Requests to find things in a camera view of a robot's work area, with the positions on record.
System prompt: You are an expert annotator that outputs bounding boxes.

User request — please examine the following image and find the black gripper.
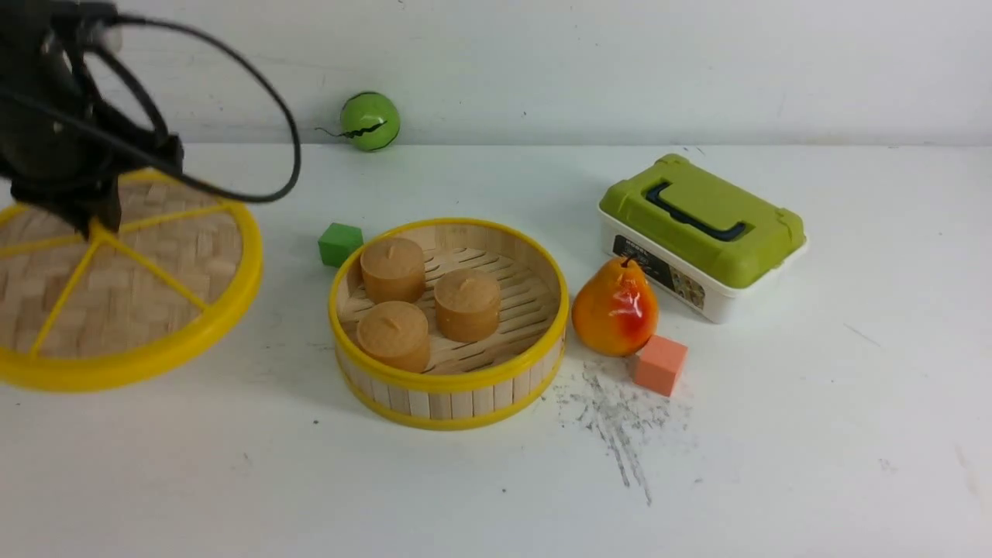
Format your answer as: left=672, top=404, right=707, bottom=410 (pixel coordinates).
left=1, top=1, right=184, bottom=236

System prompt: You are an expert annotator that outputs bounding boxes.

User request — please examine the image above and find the yellow-rimmed bamboo steamer lid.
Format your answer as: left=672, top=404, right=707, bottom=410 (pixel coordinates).
left=1, top=170, right=263, bottom=392

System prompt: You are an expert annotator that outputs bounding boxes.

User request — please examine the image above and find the bamboo steamer basket yellow rim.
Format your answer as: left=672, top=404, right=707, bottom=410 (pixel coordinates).
left=329, top=218, right=570, bottom=430

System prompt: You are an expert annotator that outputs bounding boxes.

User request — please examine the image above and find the small green cube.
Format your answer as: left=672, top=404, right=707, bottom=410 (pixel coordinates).
left=318, top=222, right=364, bottom=267

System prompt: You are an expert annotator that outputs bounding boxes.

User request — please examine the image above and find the green watermelon toy ball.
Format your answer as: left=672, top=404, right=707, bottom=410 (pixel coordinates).
left=313, top=91, right=401, bottom=153

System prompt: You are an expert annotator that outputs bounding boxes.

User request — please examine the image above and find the brown toy dumpling back left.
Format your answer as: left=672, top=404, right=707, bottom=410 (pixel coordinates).
left=359, top=237, right=426, bottom=304

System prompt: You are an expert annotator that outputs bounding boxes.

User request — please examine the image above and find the brown toy dumpling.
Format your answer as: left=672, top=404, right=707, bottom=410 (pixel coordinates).
left=356, top=301, right=431, bottom=374
left=359, top=237, right=426, bottom=304
left=433, top=268, right=501, bottom=343

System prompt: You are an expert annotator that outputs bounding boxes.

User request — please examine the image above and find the brown toy dumpling front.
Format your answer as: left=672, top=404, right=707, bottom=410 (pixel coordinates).
left=356, top=301, right=431, bottom=374

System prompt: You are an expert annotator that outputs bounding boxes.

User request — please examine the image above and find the brown toy dumpling right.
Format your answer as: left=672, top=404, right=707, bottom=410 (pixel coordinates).
left=433, top=268, right=501, bottom=343

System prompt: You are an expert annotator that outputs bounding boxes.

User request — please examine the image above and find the orange-yellow toy pear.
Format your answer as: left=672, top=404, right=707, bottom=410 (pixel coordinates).
left=571, top=257, right=660, bottom=357

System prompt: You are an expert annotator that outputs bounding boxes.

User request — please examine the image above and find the green-lidded white storage box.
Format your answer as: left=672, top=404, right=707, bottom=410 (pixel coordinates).
left=598, top=154, right=809, bottom=324

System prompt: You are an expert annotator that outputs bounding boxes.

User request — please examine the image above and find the salmon pink cube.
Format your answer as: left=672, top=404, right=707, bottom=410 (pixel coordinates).
left=632, top=336, right=690, bottom=397

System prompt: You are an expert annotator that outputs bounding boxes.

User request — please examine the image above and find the black cable loop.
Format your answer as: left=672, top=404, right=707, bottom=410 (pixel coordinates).
left=0, top=15, right=301, bottom=205

